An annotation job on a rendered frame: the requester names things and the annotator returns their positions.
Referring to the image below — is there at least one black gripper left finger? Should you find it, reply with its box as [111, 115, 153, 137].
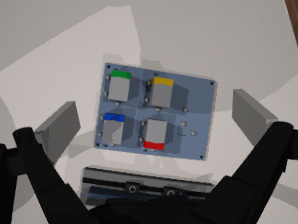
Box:
[0, 101, 101, 224]

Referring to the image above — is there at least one grey block with red end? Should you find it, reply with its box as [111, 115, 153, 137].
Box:
[143, 119, 167, 150]

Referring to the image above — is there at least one grey block with blue end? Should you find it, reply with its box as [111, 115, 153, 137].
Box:
[102, 113, 125, 145]

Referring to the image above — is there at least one grey block with yellow end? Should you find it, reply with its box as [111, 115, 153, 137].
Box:
[149, 77, 174, 108]

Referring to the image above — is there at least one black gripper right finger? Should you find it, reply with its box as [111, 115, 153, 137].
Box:
[177, 89, 298, 224]

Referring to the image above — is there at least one grey metal block with green end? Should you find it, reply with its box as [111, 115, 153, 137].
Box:
[108, 70, 131, 102]

